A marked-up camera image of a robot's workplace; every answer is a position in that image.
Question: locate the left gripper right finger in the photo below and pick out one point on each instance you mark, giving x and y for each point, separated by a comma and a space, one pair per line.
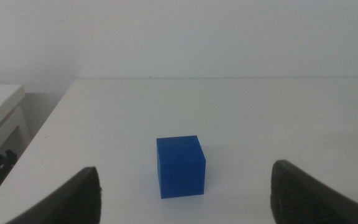
300, 199

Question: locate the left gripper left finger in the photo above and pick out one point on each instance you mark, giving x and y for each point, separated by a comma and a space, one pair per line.
76, 199

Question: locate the blue cube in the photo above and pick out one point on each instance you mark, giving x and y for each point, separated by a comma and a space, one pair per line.
180, 168

